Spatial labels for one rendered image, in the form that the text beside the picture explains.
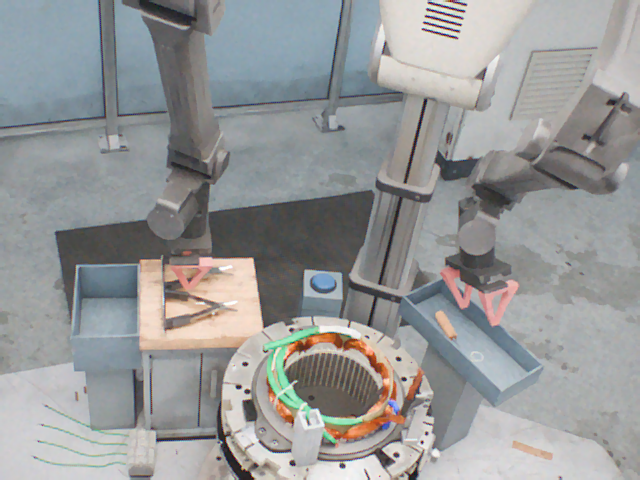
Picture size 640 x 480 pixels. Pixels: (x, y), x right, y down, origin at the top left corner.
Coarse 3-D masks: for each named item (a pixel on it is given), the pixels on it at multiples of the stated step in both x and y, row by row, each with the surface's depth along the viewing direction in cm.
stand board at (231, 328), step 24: (144, 264) 140; (216, 264) 143; (240, 264) 143; (144, 288) 136; (216, 288) 138; (240, 288) 139; (144, 312) 132; (168, 312) 133; (192, 312) 133; (216, 312) 134; (240, 312) 135; (144, 336) 128; (168, 336) 129; (192, 336) 129; (216, 336) 130; (240, 336) 131
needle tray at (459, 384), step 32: (448, 288) 148; (416, 320) 142; (448, 320) 145; (480, 320) 144; (448, 352) 137; (480, 352) 140; (512, 352) 140; (448, 384) 142; (480, 384) 133; (512, 384) 130; (448, 416) 146
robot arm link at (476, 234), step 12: (480, 168) 124; (468, 180) 127; (480, 192) 126; (480, 204) 121; (492, 204) 123; (504, 204) 126; (468, 216) 122; (480, 216) 119; (492, 216) 119; (468, 228) 120; (480, 228) 120; (492, 228) 119; (468, 240) 121; (480, 240) 120; (492, 240) 120; (468, 252) 121; (480, 252) 121
